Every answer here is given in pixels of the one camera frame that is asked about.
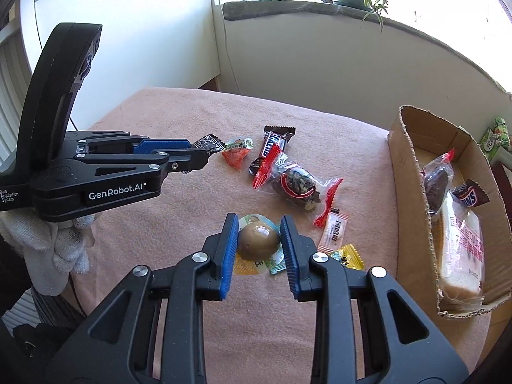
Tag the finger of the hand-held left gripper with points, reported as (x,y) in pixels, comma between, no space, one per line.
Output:
(188,160)
(164,146)

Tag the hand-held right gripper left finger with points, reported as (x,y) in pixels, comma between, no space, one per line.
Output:
(226,256)

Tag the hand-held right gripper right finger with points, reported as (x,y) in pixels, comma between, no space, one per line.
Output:
(290,256)

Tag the small black snack packet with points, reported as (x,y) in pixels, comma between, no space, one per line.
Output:
(208,143)

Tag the braised egg packet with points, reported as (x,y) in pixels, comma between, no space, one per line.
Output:
(258,240)

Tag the cardboard box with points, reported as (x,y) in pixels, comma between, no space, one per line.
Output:
(408,192)

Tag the brown cake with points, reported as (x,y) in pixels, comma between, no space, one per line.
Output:
(436,186)

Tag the sliced bread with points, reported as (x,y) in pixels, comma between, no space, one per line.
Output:
(460,256)

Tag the small brown chocolate bar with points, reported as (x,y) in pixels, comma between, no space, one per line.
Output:
(470,196)

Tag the person's left hand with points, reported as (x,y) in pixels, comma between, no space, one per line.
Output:
(60,248)

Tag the red green jelly packet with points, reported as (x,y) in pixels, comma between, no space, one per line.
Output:
(236,154)

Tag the pink white candy packet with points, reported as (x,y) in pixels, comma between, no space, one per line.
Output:
(334,230)

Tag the yellow candy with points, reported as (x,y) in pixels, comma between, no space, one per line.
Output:
(348,256)

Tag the dark cake in red-edged wrapper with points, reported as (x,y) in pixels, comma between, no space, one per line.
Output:
(296,184)

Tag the large brown chocolate bar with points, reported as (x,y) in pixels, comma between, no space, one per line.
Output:
(274,142)

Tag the white cabinet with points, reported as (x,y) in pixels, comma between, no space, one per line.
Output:
(140,28)

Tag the green snack bag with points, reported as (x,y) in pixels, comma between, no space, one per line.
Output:
(494,138)

